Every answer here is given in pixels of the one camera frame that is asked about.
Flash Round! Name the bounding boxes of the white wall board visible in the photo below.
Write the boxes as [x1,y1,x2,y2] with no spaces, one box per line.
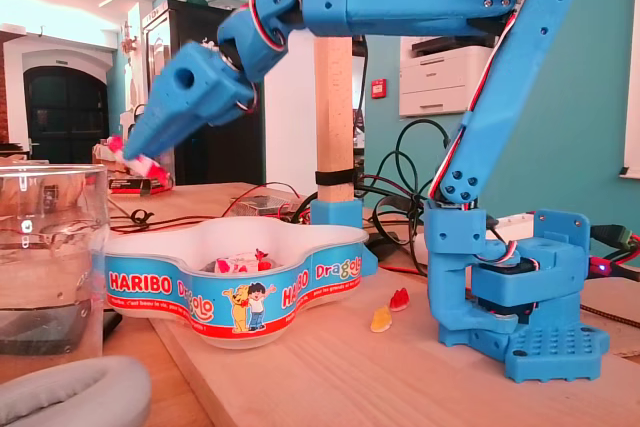
[618,0,640,179]

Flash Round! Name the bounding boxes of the black smartphone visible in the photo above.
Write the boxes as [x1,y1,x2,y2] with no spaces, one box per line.
[0,296,124,354]

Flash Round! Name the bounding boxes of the red white candy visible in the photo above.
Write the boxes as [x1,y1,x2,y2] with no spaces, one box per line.
[108,135,174,183]

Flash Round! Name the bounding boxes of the long red cable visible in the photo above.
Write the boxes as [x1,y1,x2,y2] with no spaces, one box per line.
[107,181,301,236]

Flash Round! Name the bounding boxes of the clear drinking glass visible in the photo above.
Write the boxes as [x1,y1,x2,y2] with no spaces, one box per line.
[0,162,112,359]

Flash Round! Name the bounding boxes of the pale green headphones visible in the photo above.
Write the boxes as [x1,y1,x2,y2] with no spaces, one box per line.
[0,354,153,427]

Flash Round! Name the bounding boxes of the yellow gummy bear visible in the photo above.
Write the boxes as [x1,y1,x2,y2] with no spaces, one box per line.
[369,304,393,333]

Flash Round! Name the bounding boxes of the large pale wooden board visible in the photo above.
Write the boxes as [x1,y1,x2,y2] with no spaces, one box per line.
[149,261,640,427]

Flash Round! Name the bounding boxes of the white office printer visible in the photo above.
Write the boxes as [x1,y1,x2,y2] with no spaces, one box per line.
[398,36,505,119]

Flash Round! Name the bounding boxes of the red gummy bear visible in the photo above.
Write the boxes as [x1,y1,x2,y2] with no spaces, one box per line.
[388,286,411,312]

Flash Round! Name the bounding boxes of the Haribo plastic candy bowl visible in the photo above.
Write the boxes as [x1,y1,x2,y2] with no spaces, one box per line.
[103,215,370,351]

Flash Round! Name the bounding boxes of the wooden square post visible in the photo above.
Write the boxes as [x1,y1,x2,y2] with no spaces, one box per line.
[310,0,357,203]

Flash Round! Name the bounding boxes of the blue post base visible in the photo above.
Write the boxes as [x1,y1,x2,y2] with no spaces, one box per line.
[309,198,380,276]

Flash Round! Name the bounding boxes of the dark arched door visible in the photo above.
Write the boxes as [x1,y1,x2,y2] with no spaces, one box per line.
[23,65,110,164]

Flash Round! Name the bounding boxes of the clear electronics case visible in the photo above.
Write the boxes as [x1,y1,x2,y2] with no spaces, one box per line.
[234,194,296,216]

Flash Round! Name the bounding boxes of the thick black cable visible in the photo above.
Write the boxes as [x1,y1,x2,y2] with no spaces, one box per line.
[352,118,451,273]

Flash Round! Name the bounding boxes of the black red flat box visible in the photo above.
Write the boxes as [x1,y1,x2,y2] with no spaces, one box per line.
[107,172,175,197]

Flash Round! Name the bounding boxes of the wrapped fruit candy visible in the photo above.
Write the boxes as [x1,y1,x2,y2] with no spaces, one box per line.
[253,246,277,271]
[213,255,257,274]

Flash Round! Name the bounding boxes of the black velcro strap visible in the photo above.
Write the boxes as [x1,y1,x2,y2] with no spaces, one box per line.
[314,171,357,187]

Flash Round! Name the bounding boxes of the black tall fridge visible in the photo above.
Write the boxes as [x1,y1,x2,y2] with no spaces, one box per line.
[142,0,266,186]

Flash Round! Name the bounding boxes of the black green power plug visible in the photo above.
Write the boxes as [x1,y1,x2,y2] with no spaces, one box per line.
[589,223,640,251]

